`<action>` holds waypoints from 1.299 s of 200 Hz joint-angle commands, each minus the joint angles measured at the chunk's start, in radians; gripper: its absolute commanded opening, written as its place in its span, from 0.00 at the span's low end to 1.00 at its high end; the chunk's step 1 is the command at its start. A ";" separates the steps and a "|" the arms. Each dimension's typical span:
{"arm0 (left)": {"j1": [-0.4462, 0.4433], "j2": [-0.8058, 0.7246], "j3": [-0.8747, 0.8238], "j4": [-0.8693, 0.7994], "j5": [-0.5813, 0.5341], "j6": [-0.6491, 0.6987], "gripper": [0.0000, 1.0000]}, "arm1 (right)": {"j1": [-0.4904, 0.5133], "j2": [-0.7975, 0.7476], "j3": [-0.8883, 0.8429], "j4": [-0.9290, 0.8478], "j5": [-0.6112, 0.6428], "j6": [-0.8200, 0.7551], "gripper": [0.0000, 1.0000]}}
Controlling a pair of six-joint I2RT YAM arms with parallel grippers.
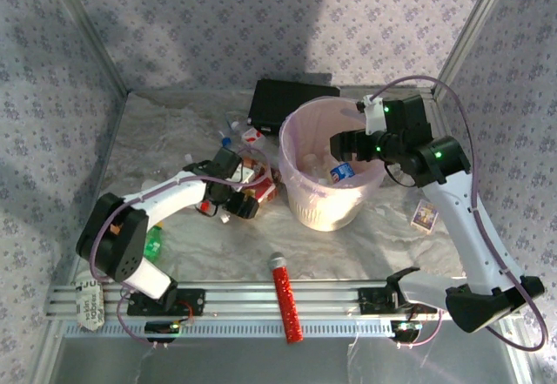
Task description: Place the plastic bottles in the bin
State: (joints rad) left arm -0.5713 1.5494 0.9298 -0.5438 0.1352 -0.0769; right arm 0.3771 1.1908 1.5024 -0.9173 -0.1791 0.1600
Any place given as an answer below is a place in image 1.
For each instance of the clear bottle blue cap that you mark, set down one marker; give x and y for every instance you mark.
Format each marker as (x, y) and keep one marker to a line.
(226, 141)

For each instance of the clear ribbed water bottle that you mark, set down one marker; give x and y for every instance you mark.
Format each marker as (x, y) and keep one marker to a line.
(235, 125)

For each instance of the blue red label soda bottle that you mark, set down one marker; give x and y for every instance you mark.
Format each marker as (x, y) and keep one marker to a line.
(343, 173)

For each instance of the green plastic bottle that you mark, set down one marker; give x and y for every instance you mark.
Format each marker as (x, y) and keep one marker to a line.
(153, 244)

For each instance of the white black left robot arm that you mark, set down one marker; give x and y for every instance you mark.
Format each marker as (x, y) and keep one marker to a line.
(169, 194)

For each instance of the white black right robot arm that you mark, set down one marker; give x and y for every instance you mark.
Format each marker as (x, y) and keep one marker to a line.
(461, 227)

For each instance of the pink plastic bin liner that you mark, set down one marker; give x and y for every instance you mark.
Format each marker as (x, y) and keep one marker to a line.
(296, 140)

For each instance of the white ribbed waste bin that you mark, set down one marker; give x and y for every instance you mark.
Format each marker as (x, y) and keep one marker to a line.
(322, 214)

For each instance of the red white carton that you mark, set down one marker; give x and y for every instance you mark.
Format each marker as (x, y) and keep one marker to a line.
(266, 193)

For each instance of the red white packet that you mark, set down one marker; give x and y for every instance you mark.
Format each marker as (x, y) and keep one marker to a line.
(261, 170)

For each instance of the small clear bottle white cap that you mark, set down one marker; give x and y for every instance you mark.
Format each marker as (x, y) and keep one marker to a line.
(189, 156)

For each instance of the white red plastic container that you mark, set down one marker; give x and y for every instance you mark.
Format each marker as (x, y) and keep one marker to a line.
(252, 136)

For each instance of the purple playing card box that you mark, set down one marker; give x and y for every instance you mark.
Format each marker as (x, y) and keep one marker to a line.
(424, 216)

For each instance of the black hard case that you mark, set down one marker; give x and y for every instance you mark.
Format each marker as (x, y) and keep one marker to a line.
(283, 101)

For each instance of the red glitter toy microphone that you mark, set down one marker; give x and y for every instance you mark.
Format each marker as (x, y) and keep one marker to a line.
(285, 297)

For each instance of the black controller board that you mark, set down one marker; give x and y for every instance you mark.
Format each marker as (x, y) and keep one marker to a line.
(404, 328)
(161, 327)

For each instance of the grey metal front panel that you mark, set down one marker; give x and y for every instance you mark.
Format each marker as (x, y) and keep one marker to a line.
(261, 362)

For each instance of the white printed paper tag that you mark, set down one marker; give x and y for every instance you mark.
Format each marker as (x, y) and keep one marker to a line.
(89, 310)

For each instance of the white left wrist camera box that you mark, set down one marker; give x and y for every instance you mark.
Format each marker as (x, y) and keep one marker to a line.
(241, 176)

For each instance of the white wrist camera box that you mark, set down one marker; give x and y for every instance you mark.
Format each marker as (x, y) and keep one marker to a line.
(241, 176)
(375, 116)

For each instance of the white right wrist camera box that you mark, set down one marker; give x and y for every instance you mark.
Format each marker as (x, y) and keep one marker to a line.
(375, 116)

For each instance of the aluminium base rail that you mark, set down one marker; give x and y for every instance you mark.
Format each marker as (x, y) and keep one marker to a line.
(261, 297)

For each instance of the aluminium side frame rail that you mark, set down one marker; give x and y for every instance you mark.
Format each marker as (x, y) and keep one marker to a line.
(112, 136)

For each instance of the aluminium frame post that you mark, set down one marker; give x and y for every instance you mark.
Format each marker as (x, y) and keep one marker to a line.
(473, 27)
(89, 27)

